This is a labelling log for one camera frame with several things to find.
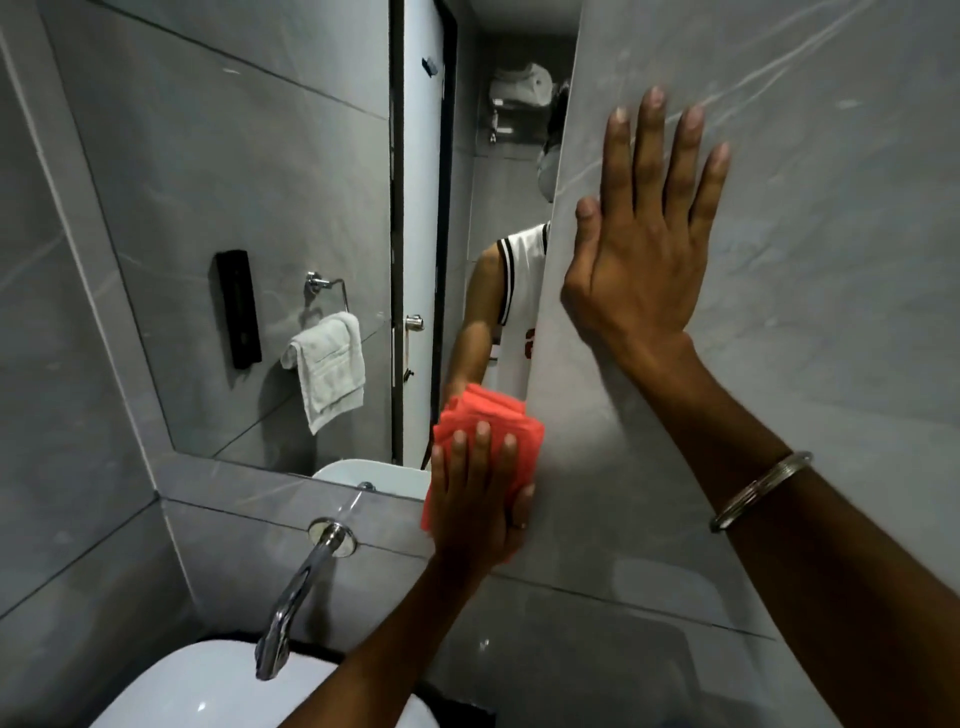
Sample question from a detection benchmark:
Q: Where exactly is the silver metal bangle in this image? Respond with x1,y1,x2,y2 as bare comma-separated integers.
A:
708,450,815,535

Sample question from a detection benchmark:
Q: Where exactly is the person's right forearm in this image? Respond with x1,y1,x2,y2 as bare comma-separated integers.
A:
628,346,960,728

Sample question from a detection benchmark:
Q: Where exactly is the white water heater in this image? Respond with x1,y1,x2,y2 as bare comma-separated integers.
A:
489,62,556,111

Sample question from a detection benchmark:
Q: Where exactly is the chrome towel ring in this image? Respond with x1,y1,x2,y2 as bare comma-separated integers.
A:
304,270,351,315

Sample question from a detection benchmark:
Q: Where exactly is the person's left forearm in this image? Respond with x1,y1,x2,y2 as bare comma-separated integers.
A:
279,556,502,728

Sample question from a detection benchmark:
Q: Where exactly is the white hand towel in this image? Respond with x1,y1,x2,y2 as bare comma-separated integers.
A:
280,312,367,437

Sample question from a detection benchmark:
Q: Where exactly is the person's left hand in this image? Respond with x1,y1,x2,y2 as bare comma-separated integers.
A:
426,421,536,575

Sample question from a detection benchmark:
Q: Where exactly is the person's right hand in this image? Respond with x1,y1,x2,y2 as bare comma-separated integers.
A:
560,85,732,370

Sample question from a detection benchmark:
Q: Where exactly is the red cleaning cloth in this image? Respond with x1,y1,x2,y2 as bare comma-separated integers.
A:
420,382,546,534

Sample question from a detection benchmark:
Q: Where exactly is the white ceramic sink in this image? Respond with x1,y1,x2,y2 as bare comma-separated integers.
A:
90,638,441,728

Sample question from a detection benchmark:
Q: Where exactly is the wall mirror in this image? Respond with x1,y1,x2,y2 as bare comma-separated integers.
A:
35,0,584,503

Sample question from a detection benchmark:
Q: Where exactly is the white door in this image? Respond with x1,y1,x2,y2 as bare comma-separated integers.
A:
401,0,448,471

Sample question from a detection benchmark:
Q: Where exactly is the chrome wall faucet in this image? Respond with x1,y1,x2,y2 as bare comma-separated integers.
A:
254,516,359,683

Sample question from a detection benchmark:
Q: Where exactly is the black wall dispenser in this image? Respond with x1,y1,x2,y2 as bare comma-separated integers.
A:
215,249,264,372

